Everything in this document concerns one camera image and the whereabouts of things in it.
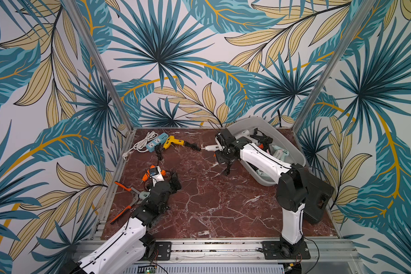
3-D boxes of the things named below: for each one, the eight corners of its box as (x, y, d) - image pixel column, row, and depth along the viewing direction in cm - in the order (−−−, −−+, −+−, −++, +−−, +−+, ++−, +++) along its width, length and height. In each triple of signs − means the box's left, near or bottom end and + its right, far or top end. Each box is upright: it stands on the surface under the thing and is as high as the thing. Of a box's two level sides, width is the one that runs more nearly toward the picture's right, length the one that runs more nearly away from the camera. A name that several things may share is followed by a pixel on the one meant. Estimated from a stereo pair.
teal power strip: (144, 148, 109) (143, 146, 107) (164, 133, 118) (163, 131, 116) (150, 153, 107) (150, 151, 105) (170, 137, 116) (169, 135, 114)
